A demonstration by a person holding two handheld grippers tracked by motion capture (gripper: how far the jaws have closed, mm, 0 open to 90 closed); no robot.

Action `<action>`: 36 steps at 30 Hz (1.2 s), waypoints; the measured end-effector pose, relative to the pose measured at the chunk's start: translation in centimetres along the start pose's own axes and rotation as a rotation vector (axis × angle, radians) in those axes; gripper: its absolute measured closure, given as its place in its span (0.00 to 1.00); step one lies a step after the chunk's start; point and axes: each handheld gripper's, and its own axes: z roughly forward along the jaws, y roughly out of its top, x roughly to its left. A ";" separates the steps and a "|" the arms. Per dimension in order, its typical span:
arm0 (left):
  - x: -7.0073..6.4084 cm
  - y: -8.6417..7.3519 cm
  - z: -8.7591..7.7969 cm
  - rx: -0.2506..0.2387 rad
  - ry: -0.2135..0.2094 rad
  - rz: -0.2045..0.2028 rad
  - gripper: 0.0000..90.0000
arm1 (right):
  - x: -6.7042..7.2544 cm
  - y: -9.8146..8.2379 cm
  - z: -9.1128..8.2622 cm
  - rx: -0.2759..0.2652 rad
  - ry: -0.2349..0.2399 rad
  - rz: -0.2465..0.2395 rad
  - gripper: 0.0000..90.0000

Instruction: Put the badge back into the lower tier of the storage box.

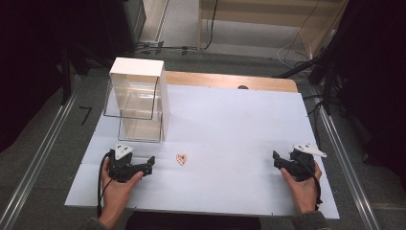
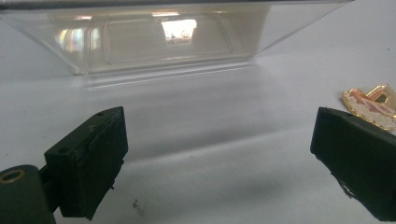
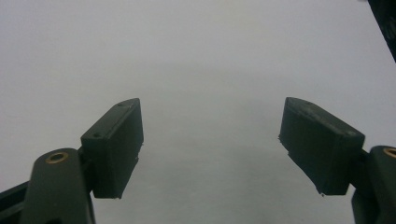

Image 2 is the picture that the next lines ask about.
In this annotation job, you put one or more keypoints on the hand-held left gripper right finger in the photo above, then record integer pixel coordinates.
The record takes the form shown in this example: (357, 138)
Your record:
(358, 155)

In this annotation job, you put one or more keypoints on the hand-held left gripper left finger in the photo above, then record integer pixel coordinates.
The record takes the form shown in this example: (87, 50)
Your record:
(90, 161)

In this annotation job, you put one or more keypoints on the gold pink hair clip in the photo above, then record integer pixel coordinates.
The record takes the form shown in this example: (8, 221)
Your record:
(372, 107)

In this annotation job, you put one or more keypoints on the clear plastic box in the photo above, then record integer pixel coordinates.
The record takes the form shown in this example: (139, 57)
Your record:
(162, 40)

